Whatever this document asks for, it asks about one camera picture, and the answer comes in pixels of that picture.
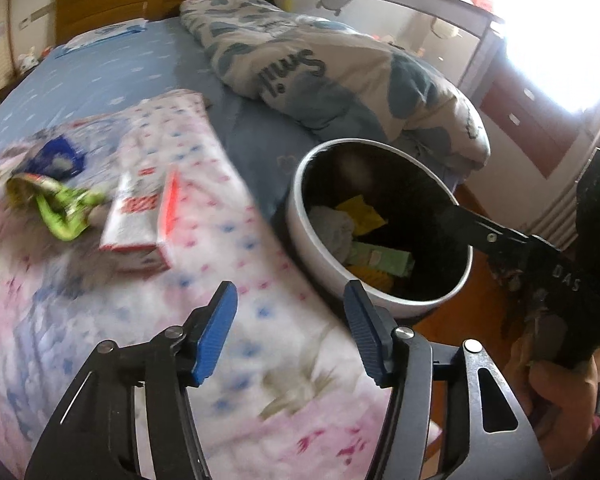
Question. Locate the pale green carton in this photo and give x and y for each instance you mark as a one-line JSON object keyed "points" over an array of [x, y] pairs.
{"points": [[380, 259]]}

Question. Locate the grey bed guard rail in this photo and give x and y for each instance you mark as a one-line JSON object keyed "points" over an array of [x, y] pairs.
{"points": [[380, 5]]}

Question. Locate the pink floral blanket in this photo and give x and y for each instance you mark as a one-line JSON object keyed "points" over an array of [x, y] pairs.
{"points": [[130, 335]]}

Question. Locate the person's right hand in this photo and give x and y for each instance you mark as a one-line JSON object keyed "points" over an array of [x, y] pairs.
{"points": [[565, 395]]}

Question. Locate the cloud print duvet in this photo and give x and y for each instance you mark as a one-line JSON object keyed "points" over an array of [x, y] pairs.
{"points": [[330, 75]]}

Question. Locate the yellow paper wrapper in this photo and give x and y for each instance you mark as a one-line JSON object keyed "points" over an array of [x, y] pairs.
{"points": [[360, 212]]}

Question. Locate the green plastic wrapper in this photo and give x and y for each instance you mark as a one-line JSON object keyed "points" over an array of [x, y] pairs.
{"points": [[65, 212]]}

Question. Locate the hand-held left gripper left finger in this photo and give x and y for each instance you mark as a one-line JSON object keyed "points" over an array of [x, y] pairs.
{"points": [[215, 330]]}

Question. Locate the red and white carton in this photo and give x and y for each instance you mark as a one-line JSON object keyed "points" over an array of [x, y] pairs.
{"points": [[135, 230]]}

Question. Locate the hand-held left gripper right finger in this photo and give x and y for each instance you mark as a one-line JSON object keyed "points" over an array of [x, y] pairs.
{"points": [[370, 330]]}

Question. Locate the white bunny toy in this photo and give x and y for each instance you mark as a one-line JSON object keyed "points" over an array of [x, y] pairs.
{"points": [[28, 58]]}

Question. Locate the blue white pillow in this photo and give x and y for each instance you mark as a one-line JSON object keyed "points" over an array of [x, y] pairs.
{"points": [[105, 35]]}

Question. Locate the white paper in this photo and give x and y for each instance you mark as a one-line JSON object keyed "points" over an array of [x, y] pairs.
{"points": [[330, 230]]}

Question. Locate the blue snack packet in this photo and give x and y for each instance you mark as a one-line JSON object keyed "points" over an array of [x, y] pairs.
{"points": [[55, 155]]}

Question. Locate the dark wooden nightstand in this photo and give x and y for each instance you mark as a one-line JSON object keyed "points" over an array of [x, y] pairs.
{"points": [[12, 87]]}

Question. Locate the red brown dresser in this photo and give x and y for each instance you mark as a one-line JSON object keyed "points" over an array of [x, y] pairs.
{"points": [[520, 110]]}

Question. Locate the bed with blue sheet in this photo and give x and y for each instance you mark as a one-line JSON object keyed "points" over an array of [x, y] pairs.
{"points": [[105, 80]]}

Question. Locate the white round trash bin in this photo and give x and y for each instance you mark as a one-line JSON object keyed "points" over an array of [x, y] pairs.
{"points": [[305, 240]]}

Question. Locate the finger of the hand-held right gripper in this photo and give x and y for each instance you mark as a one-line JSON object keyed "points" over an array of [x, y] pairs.
{"points": [[480, 235]]}

